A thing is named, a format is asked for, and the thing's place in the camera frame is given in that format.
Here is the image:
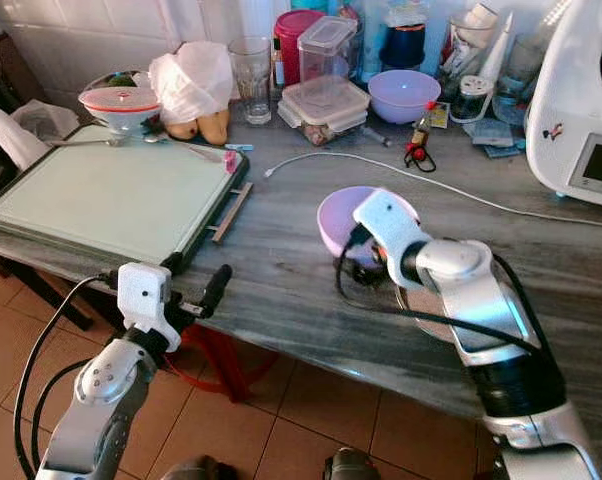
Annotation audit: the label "purple plastic bowl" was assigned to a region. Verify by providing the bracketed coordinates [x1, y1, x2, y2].
[317, 185, 420, 263]
[367, 69, 443, 127]

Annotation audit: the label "grey round plate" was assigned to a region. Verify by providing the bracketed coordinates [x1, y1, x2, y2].
[394, 284, 474, 348]

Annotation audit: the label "white green-edged cutting board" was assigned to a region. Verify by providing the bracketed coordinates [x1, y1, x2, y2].
[0, 124, 251, 273]

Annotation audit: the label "small bottle with red tag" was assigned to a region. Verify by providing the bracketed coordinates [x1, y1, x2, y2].
[402, 100, 443, 171]

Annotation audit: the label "metal knife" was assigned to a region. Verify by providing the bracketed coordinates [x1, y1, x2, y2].
[43, 134, 168, 151]

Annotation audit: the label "brown potatoes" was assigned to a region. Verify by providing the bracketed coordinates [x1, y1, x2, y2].
[164, 108, 231, 147]

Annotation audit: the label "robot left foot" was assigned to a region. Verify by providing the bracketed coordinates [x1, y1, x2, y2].
[161, 455, 242, 480]

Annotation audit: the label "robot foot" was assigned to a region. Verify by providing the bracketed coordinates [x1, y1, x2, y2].
[161, 455, 242, 480]
[321, 447, 392, 480]

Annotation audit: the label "flat clear lidded container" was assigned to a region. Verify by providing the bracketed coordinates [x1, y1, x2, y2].
[277, 77, 371, 148]

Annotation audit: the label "upright purple plastic bowl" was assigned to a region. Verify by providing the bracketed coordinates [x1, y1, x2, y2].
[367, 69, 443, 127]

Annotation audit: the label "glass bowl with red-rimmed lid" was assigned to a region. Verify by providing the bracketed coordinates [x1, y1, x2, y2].
[78, 84, 161, 139]

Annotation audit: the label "blue folded cloth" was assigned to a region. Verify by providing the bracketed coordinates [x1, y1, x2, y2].
[471, 118, 529, 161]

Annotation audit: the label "white knotted plastic bag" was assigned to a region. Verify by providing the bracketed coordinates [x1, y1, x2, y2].
[0, 52, 44, 173]

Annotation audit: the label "small glass jar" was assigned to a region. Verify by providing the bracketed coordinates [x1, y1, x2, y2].
[452, 74, 495, 125]

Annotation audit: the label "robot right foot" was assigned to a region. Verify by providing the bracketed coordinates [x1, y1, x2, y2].
[321, 447, 392, 480]

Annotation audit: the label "white crumpled plastic bag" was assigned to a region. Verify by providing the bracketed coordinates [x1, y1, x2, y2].
[147, 41, 235, 127]

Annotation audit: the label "clear drinking glass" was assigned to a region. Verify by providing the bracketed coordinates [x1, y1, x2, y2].
[228, 36, 275, 127]

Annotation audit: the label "tall clear plastic container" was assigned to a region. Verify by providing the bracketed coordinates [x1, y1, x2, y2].
[297, 15, 361, 93]

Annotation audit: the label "dark blue jar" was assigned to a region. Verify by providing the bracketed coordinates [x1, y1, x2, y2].
[378, 21, 428, 72]

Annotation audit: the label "red plastic canister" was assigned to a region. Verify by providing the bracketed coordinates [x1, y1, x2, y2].
[273, 9, 328, 90]

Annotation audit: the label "white kitchen appliance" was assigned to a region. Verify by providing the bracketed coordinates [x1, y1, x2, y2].
[525, 0, 602, 211]

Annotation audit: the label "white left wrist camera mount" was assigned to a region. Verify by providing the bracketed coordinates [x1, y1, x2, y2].
[117, 262, 182, 353]

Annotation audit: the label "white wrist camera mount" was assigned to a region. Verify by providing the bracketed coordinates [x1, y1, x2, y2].
[352, 187, 434, 265]
[117, 262, 182, 353]

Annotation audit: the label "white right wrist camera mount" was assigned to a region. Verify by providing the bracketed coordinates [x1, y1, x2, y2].
[352, 187, 434, 265]

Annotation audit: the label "red metal stool frame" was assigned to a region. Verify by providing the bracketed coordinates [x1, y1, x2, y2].
[167, 320, 282, 405]

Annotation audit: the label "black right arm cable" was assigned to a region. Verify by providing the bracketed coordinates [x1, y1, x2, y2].
[334, 224, 557, 358]

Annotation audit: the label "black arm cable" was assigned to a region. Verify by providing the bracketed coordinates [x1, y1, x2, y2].
[13, 272, 120, 480]
[334, 224, 557, 358]

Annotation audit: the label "white thin cable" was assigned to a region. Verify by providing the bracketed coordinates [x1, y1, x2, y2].
[263, 151, 602, 231]

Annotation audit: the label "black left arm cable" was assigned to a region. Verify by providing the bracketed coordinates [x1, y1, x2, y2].
[13, 272, 120, 480]

